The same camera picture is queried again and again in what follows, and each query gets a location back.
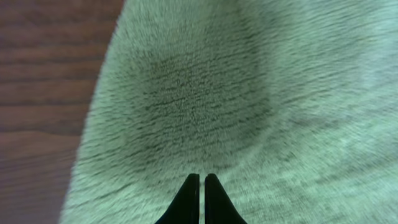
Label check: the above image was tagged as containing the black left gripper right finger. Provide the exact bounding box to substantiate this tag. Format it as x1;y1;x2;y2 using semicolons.
205;174;247;224

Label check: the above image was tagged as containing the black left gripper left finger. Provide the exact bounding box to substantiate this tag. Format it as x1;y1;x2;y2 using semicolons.
155;174;200;224

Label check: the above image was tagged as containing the light green cloth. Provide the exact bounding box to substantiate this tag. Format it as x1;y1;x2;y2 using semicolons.
60;0;397;224

